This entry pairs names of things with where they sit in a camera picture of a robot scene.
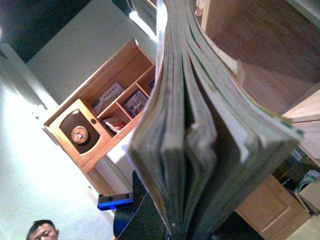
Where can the white booklet in cubby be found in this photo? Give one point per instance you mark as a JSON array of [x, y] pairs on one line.
[[108, 97]]

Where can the stack of paperback books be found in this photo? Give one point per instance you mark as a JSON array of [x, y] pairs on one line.
[[202, 144]]

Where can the man's head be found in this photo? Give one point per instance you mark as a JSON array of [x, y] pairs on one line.
[[43, 229]]

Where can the blue black clamp bracket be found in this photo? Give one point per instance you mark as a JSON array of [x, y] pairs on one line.
[[114, 202]]

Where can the red white book in cubby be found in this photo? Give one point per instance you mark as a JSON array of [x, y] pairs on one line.
[[114, 124]]

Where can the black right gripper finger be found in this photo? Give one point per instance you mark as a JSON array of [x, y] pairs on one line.
[[141, 221]]

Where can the wooden panelled cabinet door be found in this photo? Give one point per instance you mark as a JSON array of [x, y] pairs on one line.
[[272, 211]]

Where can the wooden wall cubby shelf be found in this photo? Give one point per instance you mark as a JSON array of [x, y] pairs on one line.
[[134, 70]]

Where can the colourful book in cubby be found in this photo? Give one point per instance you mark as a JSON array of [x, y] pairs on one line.
[[136, 103]]

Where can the round badge on black panel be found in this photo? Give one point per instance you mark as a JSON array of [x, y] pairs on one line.
[[79, 135]]

